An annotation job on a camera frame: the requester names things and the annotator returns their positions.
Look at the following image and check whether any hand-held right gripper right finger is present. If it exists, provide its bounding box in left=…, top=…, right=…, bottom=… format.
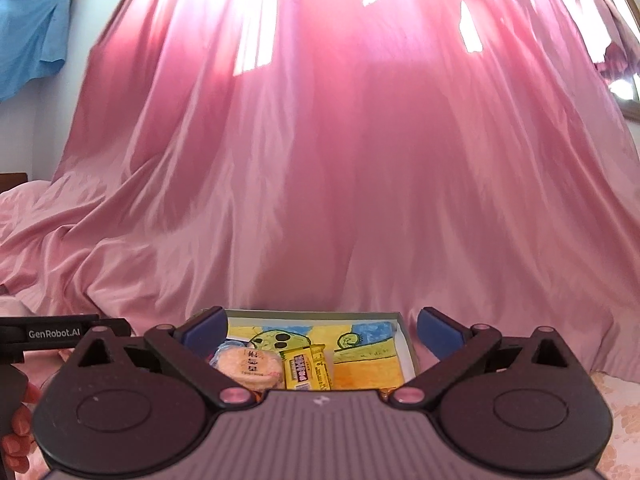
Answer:
left=389, top=305, right=576, bottom=408

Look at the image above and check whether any rice cracker packet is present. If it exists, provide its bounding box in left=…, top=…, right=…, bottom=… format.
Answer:
left=209, top=340, right=283, bottom=393

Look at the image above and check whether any pink quilt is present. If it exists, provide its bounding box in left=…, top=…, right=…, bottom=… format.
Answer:
left=0, top=180, right=101, bottom=318

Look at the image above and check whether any yellow green snack bar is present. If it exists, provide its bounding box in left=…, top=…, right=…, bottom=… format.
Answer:
left=281, top=342, right=333, bottom=392

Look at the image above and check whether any crayon drawing paper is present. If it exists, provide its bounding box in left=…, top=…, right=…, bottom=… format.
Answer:
left=227, top=316, right=406, bottom=391

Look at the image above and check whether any dark wooden headboard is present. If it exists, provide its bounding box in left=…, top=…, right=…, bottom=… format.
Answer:
left=0, top=172, right=28, bottom=195

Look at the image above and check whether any pink curtain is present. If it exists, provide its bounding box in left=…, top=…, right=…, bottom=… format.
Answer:
left=0, top=0, right=640, bottom=376

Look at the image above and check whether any grey shallow box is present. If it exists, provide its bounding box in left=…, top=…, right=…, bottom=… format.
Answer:
left=197, top=308, right=420, bottom=403

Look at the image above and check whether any person's left hand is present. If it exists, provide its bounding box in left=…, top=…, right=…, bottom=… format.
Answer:
left=0, top=380, right=46, bottom=476

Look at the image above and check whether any blue cloth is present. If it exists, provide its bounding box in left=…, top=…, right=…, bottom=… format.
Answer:
left=0, top=0, right=73, bottom=103

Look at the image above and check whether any floral bed sheet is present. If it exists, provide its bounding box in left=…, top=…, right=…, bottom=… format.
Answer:
left=15, top=347, right=640, bottom=480

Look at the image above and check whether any window with wooden frame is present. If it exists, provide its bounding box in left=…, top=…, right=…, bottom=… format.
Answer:
left=580, top=0, right=640, bottom=123

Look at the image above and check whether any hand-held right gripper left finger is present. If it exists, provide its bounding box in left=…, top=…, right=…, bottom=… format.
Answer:
left=62, top=305, right=256, bottom=409

